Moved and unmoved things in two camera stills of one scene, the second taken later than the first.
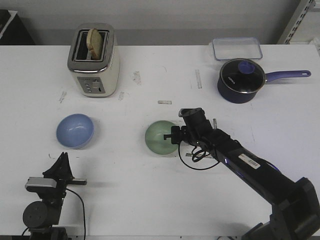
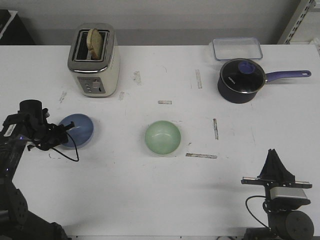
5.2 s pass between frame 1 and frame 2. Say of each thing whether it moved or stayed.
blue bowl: stayed
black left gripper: moved
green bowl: stayed
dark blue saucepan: stayed
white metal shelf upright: stayed
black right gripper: moved
